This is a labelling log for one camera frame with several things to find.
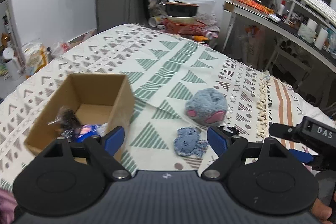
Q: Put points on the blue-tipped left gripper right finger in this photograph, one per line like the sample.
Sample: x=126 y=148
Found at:
x=229 y=148

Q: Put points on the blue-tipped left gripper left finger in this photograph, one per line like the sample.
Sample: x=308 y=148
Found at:
x=102 y=151

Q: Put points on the black stitched fabric toy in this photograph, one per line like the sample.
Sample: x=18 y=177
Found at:
x=231 y=131

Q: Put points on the white shiny pouch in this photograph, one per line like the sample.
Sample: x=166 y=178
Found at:
x=101 y=129

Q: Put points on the blue tissue pack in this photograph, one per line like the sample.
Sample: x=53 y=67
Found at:
x=81 y=133

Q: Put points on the black sequin pouch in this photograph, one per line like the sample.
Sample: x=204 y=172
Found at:
x=67 y=121

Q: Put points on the grey blue felt toy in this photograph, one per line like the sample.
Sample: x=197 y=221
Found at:
x=189 y=143

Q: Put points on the grey pink plush toy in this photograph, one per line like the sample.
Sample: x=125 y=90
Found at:
x=207 y=107

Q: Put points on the person's right hand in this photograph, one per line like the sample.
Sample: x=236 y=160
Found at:
x=321 y=211

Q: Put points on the open cardboard box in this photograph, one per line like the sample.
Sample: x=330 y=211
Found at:
x=94 y=98

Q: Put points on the patterned white green blanket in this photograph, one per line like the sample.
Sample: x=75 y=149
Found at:
x=164 y=72

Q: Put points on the white desk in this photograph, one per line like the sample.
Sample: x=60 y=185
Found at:
x=233 y=8

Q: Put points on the pink bed sheet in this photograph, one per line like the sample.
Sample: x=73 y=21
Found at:
x=7 y=206

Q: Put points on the white plastic bag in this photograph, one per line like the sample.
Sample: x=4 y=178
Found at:
x=61 y=48

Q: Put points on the yellow white pet food bag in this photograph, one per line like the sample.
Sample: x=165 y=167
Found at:
x=35 y=55

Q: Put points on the white kettle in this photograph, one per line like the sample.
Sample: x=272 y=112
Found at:
x=12 y=64

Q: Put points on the red plastic basket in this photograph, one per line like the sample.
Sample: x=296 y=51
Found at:
x=184 y=29

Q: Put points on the white keyboard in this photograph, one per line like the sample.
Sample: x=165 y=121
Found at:
x=323 y=8

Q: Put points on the orange snack package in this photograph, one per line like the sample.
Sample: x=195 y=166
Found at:
x=257 y=6

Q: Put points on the clear plastic storage bin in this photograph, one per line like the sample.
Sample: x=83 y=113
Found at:
x=205 y=9

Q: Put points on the black beige round bowl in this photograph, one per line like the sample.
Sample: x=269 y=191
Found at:
x=184 y=13

